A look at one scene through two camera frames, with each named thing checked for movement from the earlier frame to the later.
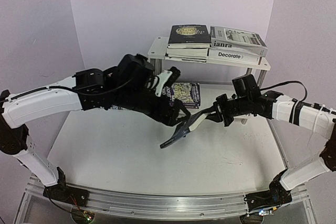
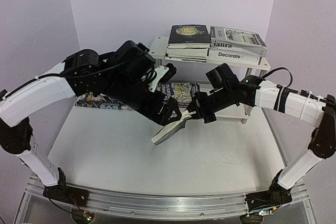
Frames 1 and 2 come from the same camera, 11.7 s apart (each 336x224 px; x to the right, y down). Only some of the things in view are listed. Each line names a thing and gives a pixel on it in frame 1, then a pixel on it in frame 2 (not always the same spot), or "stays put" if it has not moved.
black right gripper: x=222 y=109 → x=203 y=107
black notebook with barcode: x=189 y=36 stays put
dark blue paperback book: x=184 y=128 → x=172 y=128
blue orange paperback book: x=187 y=52 stays put
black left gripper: x=162 y=116 stays put
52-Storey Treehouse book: x=189 y=93 stays put
